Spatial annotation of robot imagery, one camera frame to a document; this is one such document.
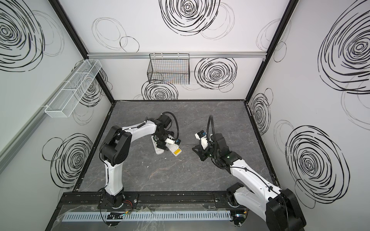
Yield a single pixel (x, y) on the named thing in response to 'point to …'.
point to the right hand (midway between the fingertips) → (192, 149)
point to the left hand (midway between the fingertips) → (171, 140)
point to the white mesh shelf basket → (63, 105)
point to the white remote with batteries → (175, 149)
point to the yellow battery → (177, 151)
